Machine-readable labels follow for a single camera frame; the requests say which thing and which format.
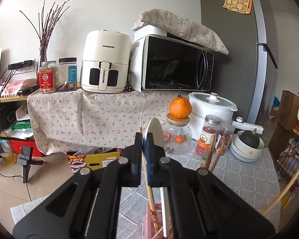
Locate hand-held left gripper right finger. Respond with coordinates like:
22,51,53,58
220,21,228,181
145,133,276,239

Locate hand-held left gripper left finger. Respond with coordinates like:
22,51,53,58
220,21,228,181
12,132,144,239

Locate white ceramic spoon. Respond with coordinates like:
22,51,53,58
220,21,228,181
143,118,171,238

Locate single wooden chopstick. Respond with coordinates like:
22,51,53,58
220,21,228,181
137,127,160,234
261,164,299,216

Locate pink perforated plastic basket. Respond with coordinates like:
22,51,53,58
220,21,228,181
143,202,175,239

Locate glass jar wooden lid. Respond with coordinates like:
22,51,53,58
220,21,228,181
161,113,193,156

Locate yellow cartoon cardboard box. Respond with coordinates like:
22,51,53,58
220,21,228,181
66,148,121,173

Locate jar of red berries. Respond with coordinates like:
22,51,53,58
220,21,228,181
195,115,222,157

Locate orange citrus fruit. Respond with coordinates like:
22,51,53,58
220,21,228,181
169,88,192,119

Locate floral beige cloth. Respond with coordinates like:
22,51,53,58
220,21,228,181
27,88,190,156

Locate jar of dried fruit slices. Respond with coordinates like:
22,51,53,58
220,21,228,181
214,124,236,156

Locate white rice cooker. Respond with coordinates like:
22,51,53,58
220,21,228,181
188,92,239,141

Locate grey checked tablecloth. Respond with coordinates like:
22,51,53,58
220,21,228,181
10,137,282,239

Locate white floral bowl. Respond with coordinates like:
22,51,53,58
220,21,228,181
233,131,265,158

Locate black microwave oven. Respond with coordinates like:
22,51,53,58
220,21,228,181
141,35,215,91

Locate dark green pumpkin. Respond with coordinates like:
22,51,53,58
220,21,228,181
240,129,260,149

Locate white handheld appliance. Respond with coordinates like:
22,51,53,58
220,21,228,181
232,117,264,134

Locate cream air fryer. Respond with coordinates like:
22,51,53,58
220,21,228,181
80,30,132,94

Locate blue label plastic jar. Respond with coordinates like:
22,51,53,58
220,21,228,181
58,58,78,92

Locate red box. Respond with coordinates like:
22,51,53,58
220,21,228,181
10,139,39,158

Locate green and white bag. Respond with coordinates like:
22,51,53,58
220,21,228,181
9,121,34,140

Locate red label nut jar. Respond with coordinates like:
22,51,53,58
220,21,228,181
38,60,60,94

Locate white flat box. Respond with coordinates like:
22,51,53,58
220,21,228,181
134,25,176,43

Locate grey refrigerator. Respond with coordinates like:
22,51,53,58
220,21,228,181
199,0,289,125

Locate floral cushion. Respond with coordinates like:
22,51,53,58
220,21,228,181
132,8,229,55

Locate glass vase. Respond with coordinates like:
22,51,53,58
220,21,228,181
38,46,49,66

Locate pink packaged goods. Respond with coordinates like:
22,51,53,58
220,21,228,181
0,78,38,96

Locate brown cardboard box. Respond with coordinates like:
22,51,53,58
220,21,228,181
275,90,299,131

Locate wooden shelf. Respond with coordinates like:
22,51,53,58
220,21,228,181
0,93,30,140

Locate bunch of bare twigs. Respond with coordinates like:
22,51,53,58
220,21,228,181
19,0,73,53

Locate yellow paper sheet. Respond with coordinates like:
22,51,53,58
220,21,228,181
223,0,253,15

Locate black wire rack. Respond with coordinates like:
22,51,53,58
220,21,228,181
274,92,299,205

